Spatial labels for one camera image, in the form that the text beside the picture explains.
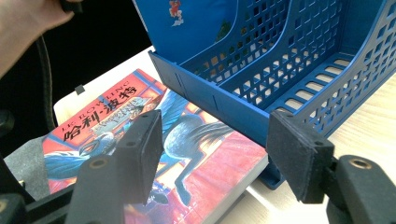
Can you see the red book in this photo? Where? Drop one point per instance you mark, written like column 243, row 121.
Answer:
column 205, row 161

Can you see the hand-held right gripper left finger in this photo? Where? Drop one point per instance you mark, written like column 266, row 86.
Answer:
column 137, row 155

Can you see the blue book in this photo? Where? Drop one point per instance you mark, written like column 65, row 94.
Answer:
column 186, row 28

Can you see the grey tape piece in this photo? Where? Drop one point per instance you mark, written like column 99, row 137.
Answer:
column 79, row 89

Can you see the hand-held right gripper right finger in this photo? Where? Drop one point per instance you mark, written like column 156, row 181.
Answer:
column 295, row 161

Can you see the blue plastic file rack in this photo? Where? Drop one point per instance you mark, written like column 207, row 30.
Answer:
column 280, row 68

